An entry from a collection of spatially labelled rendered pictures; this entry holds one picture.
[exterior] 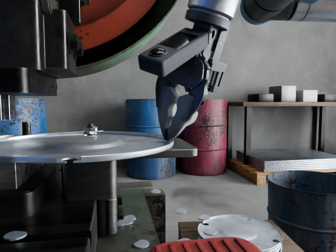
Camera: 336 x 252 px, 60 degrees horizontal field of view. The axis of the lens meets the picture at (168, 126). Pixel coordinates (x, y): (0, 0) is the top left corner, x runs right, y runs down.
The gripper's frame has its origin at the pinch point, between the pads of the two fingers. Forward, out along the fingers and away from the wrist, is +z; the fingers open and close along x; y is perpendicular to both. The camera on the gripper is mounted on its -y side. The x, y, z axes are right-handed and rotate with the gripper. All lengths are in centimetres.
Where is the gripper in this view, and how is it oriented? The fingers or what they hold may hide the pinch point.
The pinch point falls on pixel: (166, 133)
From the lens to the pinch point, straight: 49.3
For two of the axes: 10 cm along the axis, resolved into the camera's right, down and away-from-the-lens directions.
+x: -8.0, -3.7, 4.8
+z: -2.8, 9.3, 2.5
